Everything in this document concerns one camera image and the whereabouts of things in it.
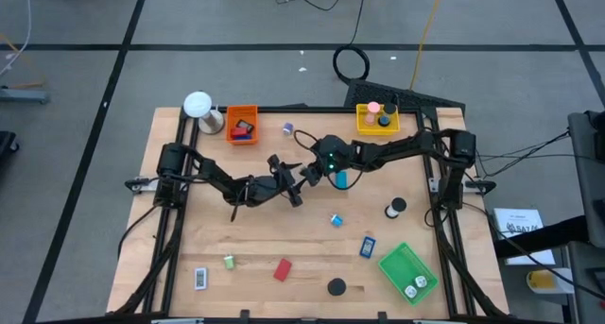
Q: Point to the white digital display device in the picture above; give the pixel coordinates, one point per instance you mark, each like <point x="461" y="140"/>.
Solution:
<point x="201" y="278"/>

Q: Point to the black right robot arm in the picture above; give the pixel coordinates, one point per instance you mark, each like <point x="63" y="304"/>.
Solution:
<point x="402" y="147"/>

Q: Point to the black rectangular plastic case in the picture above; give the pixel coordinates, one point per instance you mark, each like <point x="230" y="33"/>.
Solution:
<point x="246" y="124"/>

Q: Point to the grey cabinet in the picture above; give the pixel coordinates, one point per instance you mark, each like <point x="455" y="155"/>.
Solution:
<point x="586" y="173"/>

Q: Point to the black caster wheel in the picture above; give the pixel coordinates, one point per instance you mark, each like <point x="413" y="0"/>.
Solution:
<point x="7" y="144"/>

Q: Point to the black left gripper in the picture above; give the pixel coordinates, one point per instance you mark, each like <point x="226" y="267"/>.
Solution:
<point x="279" y="184"/>

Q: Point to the red rectangular plastic case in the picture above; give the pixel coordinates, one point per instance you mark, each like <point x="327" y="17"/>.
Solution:
<point x="282" y="269"/>
<point x="238" y="131"/>

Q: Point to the purple and white charger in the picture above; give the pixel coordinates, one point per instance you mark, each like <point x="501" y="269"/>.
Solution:
<point x="420" y="282"/>
<point x="288" y="128"/>

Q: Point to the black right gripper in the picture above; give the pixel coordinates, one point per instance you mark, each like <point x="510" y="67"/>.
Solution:
<point x="320" y="173"/>

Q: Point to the yellow plastic basket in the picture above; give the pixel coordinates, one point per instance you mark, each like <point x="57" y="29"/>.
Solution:
<point x="361" y="128"/>

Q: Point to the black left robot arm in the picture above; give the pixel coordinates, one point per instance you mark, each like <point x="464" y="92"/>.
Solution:
<point x="212" y="173"/>

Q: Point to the black hourglass orange sand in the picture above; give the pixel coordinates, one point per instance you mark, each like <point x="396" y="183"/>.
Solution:
<point x="336" y="286"/>

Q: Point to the green and white charger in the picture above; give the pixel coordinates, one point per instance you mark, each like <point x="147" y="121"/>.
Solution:
<point x="229" y="262"/>

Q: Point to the grey table foot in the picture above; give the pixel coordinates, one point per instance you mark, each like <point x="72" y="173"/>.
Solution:
<point x="23" y="96"/>

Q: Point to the black aluminium table frame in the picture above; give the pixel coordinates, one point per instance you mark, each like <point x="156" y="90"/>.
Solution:
<point x="307" y="110"/>

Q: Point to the yellow and white roll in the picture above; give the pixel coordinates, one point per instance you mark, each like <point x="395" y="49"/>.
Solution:
<point x="541" y="280"/>

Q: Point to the pink hourglass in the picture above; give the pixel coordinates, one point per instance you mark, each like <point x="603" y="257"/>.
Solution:
<point x="373" y="107"/>

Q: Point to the blue and white charger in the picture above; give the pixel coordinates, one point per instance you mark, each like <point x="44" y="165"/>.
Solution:
<point x="336" y="220"/>

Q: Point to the blue rectangular plastic case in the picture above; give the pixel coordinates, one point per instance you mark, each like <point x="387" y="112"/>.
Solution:
<point x="239" y="137"/>

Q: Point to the orange plastic basket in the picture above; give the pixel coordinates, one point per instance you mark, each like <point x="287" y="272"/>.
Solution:
<point x="236" y="112"/>

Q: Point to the blue digital display device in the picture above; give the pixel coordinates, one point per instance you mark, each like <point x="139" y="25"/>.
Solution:
<point x="368" y="247"/>

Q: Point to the black hourglass blue sand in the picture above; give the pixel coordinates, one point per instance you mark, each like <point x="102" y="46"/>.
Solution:
<point x="390" y="108"/>

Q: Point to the white light bulb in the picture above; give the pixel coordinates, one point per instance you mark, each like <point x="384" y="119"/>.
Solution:
<point x="197" y="104"/>

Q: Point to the white booklet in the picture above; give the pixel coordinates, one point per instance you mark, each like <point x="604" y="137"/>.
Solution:
<point x="520" y="220"/>

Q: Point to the black metal bar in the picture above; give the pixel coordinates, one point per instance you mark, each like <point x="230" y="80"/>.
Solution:
<point x="543" y="236"/>

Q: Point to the black hourglass white sand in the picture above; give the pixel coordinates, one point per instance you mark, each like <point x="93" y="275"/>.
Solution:
<point x="398" y="204"/>

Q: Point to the green plastic basket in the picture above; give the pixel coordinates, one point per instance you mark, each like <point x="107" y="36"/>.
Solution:
<point x="397" y="267"/>

